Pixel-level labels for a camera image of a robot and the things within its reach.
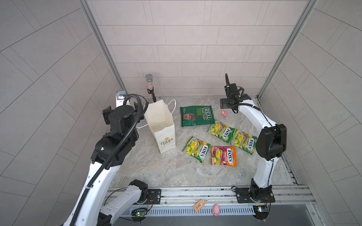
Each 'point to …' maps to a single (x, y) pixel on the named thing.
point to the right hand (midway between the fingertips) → (227, 102)
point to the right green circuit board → (261, 212)
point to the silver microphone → (149, 78)
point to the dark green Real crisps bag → (196, 115)
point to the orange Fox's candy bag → (225, 156)
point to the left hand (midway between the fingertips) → (127, 103)
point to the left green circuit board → (139, 214)
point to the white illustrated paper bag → (159, 118)
